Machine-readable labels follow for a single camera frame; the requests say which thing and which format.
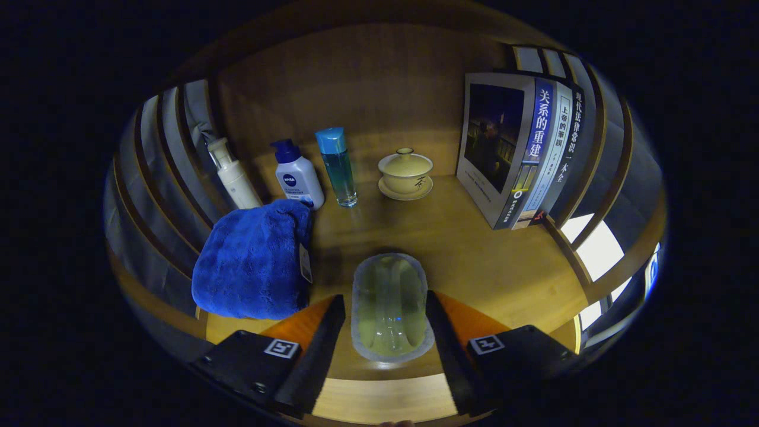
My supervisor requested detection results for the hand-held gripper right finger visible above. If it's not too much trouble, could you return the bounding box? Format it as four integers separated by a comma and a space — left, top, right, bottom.
426, 290, 579, 419

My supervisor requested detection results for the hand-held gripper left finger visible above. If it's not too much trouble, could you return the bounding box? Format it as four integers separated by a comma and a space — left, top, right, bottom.
190, 295, 346, 419

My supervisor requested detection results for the pale green soap dish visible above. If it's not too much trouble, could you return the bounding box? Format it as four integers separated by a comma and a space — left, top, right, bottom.
351, 253, 435, 364

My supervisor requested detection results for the wooden countertop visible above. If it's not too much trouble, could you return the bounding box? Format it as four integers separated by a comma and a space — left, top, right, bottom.
199, 169, 594, 383

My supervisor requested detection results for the wooden cabinet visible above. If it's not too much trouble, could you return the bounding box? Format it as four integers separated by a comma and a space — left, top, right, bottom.
104, 3, 668, 380

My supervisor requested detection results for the blue towel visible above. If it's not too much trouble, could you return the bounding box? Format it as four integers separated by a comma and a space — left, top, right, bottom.
191, 199, 314, 321

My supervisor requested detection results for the white lotion bottle blue cap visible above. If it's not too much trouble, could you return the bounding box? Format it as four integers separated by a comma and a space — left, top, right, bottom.
270, 139, 326, 210

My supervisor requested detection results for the clear blue bottle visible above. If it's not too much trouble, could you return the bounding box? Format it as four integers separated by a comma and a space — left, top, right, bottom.
315, 127, 359, 208

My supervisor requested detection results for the white pump bottle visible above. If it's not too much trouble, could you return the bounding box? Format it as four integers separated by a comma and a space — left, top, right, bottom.
206, 137, 263, 210

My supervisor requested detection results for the beige lidded tea cup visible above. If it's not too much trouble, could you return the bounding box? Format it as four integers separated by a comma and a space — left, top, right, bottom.
378, 147, 434, 201

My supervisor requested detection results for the book with blue spine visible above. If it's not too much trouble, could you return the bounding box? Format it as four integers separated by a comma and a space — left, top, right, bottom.
455, 72, 555, 231

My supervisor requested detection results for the book with grey spine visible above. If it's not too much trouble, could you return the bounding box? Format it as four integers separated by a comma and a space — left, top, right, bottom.
511, 81, 575, 231

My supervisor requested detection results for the book with black spine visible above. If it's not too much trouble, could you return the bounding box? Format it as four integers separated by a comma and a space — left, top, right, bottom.
534, 83, 588, 223

